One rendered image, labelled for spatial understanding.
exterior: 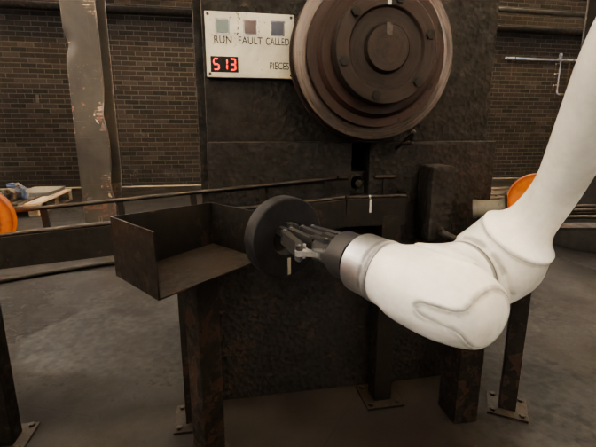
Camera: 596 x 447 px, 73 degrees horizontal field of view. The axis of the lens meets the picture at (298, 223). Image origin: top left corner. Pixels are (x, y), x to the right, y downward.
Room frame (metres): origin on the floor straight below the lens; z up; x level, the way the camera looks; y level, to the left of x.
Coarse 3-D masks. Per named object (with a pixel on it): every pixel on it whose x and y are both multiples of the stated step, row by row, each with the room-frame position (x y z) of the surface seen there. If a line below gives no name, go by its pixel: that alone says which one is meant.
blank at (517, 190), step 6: (534, 174) 1.18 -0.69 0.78; (522, 180) 1.19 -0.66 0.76; (528, 180) 1.18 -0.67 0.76; (516, 186) 1.19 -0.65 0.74; (522, 186) 1.19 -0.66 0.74; (528, 186) 1.18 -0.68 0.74; (510, 192) 1.20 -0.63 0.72; (516, 192) 1.19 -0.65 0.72; (522, 192) 1.19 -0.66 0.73; (510, 198) 1.20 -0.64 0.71; (516, 198) 1.19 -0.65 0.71; (510, 204) 1.20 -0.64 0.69
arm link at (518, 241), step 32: (576, 64) 0.38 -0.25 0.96; (576, 96) 0.38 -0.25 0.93; (576, 128) 0.40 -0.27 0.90; (544, 160) 0.46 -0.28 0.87; (576, 160) 0.42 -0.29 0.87; (544, 192) 0.48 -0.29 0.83; (576, 192) 0.46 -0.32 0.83; (480, 224) 0.54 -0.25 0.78; (512, 224) 0.51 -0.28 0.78; (544, 224) 0.49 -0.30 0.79; (512, 256) 0.49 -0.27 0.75; (544, 256) 0.49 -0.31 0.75; (512, 288) 0.49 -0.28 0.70
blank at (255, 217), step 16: (256, 208) 0.72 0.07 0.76; (272, 208) 0.71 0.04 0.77; (288, 208) 0.73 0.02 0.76; (304, 208) 0.75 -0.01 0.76; (256, 224) 0.69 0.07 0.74; (272, 224) 0.71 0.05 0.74; (304, 224) 0.75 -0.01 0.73; (256, 240) 0.69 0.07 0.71; (272, 240) 0.71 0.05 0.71; (256, 256) 0.69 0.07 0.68; (272, 256) 0.71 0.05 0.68; (288, 256) 0.73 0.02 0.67; (272, 272) 0.71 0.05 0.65; (288, 272) 0.73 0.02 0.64
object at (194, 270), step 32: (128, 224) 0.80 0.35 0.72; (160, 224) 0.95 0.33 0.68; (192, 224) 1.01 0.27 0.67; (224, 224) 1.01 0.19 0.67; (128, 256) 0.82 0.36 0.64; (160, 256) 0.94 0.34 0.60; (192, 256) 0.95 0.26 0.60; (224, 256) 0.94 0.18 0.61; (160, 288) 0.78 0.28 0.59; (192, 288) 0.88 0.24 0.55; (192, 320) 0.88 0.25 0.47; (192, 352) 0.89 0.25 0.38; (192, 384) 0.90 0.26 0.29; (192, 416) 0.90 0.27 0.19
